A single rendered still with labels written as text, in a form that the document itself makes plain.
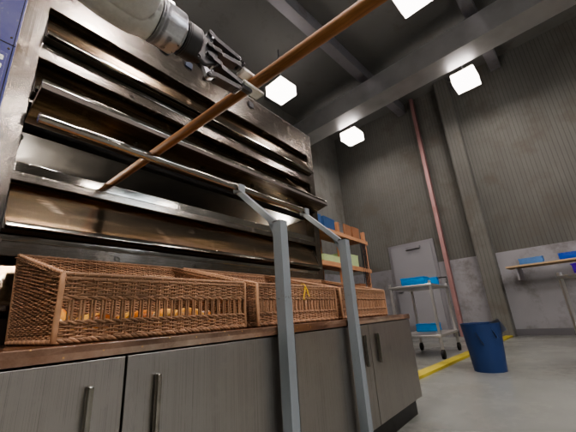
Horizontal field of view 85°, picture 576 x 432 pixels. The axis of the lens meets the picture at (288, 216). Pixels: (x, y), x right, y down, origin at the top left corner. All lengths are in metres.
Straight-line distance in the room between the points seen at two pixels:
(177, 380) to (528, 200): 7.49
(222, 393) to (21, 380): 0.46
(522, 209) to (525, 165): 0.92
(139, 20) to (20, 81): 0.92
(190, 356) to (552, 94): 8.28
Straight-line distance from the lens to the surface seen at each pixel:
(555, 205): 7.81
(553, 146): 8.14
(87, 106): 1.45
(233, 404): 1.04
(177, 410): 0.93
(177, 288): 0.97
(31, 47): 1.69
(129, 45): 1.93
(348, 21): 0.76
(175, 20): 0.75
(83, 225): 1.41
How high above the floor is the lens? 0.60
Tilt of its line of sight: 18 degrees up
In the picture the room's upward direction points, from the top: 4 degrees counter-clockwise
